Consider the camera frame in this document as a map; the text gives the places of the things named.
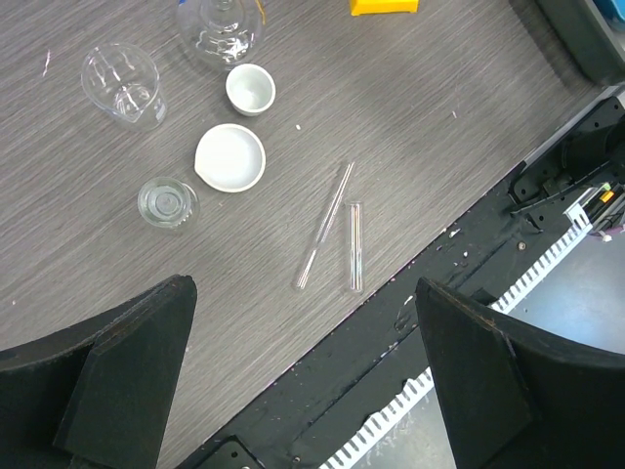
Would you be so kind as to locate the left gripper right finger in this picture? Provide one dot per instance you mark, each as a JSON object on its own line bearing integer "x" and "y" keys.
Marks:
{"x": 513, "y": 395}

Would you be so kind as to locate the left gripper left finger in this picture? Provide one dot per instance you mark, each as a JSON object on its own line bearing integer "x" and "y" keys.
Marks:
{"x": 98, "y": 394}

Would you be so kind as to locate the short glass test tube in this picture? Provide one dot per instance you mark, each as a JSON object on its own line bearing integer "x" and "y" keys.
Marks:
{"x": 354, "y": 236}

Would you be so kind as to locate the yellow test tube rack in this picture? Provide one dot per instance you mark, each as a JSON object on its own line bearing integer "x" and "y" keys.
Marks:
{"x": 375, "y": 7}

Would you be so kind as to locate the small glass bottle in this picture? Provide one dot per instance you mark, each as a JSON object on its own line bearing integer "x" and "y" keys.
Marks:
{"x": 168, "y": 204}

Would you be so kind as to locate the white evaporating dish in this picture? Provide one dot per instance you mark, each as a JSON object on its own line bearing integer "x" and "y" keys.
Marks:
{"x": 230, "y": 158}

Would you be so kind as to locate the glass beaker with spout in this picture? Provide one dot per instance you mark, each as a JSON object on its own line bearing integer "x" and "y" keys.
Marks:
{"x": 122, "y": 80}

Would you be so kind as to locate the small white crucible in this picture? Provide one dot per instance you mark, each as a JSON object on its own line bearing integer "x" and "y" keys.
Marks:
{"x": 250, "y": 89}

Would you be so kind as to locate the dark green tray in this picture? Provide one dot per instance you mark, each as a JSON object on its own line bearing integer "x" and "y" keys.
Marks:
{"x": 596, "y": 47}

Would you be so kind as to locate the round glass flask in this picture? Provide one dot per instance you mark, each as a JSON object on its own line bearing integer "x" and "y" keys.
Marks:
{"x": 222, "y": 33}

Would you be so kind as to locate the white slotted cable duct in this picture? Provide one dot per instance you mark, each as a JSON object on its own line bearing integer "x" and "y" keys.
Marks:
{"x": 380, "y": 423}

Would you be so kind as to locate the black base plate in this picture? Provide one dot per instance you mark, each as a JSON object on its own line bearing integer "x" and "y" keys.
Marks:
{"x": 321, "y": 400}

